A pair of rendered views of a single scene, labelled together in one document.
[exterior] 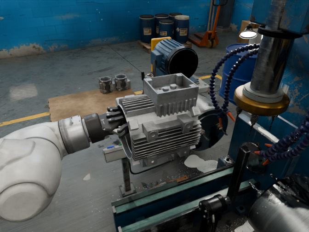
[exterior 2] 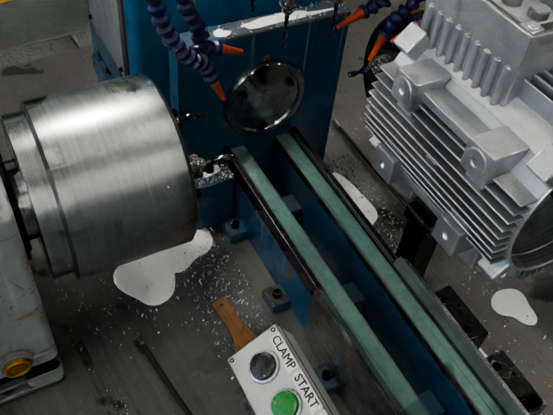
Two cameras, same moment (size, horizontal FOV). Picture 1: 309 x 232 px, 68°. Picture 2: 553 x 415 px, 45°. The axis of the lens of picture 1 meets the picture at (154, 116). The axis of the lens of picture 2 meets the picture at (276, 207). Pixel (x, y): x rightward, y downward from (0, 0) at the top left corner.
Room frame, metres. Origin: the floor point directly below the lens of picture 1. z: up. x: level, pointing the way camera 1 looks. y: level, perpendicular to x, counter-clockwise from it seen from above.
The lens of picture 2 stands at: (0.85, 0.44, 1.71)
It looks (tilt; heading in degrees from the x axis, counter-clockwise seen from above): 48 degrees down; 259
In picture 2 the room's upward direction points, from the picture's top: 7 degrees clockwise
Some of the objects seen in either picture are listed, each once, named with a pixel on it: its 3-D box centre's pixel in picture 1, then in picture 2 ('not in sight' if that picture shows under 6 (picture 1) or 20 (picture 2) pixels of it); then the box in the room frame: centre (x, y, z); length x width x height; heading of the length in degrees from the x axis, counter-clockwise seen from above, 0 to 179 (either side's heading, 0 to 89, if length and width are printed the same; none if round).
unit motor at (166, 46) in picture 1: (165, 77); not in sight; (1.27, -0.07, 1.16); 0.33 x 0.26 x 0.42; 22
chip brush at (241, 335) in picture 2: (170, 184); (250, 348); (0.76, -0.08, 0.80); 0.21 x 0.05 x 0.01; 118
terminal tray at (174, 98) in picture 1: (169, 94); (512, 25); (0.57, -0.04, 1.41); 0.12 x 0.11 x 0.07; 113
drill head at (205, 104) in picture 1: (192, 116); (66, 187); (1.02, -0.20, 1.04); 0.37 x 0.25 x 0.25; 22
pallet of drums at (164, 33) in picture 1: (164, 31); not in sight; (5.97, -0.25, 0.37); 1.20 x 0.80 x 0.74; 112
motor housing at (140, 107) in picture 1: (156, 124); (505, 136); (0.55, 0.00, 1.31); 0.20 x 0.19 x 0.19; 113
